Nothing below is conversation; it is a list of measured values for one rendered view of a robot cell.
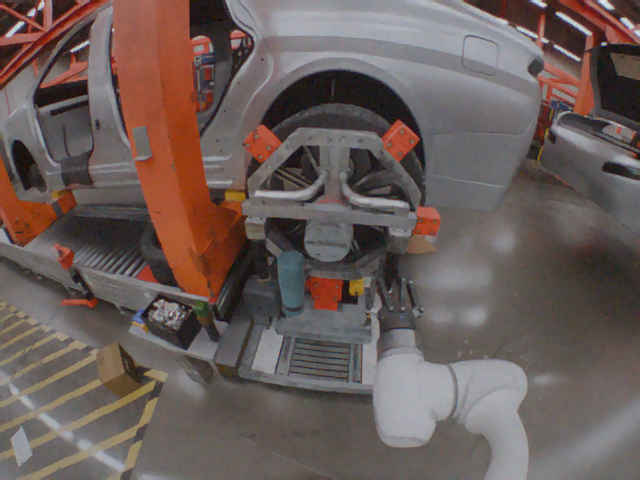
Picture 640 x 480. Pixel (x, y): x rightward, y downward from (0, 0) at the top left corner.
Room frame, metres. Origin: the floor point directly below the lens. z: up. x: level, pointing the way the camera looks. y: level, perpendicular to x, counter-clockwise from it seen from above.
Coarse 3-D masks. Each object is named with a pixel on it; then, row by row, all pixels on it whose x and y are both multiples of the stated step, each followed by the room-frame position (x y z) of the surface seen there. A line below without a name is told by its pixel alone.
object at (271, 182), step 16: (272, 176) 0.82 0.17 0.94; (288, 176) 0.81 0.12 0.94; (368, 176) 0.78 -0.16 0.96; (320, 192) 0.84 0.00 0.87; (288, 224) 0.87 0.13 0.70; (304, 224) 0.95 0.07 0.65; (288, 240) 0.79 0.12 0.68; (352, 240) 0.87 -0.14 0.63; (368, 240) 0.82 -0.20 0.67; (384, 240) 0.75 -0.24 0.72; (352, 256) 0.76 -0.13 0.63
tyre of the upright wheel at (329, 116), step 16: (304, 112) 0.79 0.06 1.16; (320, 112) 0.78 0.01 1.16; (336, 112) 0.77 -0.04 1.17; (352, 112) 0.77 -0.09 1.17; (368, 112) 0.85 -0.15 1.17; (288, 128) 0.79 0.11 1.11; (336, 128) 0.77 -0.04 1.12; (352, 128) 0.77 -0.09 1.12; (368, 128) 0.76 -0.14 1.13; (384, 128) 0.76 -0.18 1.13; (256, 160) 0.80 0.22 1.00; (400, 160) 0.75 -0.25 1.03; (416, 160) 0.75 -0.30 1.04; (416, 176) 0.74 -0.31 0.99; (304, 256) 0.78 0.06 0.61
